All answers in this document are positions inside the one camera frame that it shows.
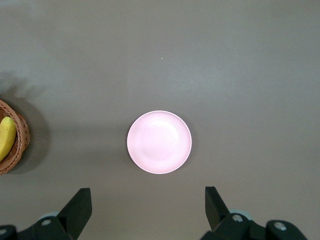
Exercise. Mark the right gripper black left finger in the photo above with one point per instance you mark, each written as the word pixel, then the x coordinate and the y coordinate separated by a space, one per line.
pixel 77 212

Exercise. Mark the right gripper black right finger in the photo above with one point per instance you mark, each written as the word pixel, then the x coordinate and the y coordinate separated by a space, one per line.
pixel 217 215

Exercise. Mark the yellow banana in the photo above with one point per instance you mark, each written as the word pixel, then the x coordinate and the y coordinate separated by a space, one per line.
pixel 6 137

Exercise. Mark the brown wicker basket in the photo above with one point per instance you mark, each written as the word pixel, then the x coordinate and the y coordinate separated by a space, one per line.
pixel 22 140

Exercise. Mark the pink round plate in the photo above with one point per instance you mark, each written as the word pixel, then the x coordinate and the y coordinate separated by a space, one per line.
pixel 159 142

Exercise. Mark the brown table cloth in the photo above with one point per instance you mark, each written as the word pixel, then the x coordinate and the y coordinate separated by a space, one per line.
pixel 160 50

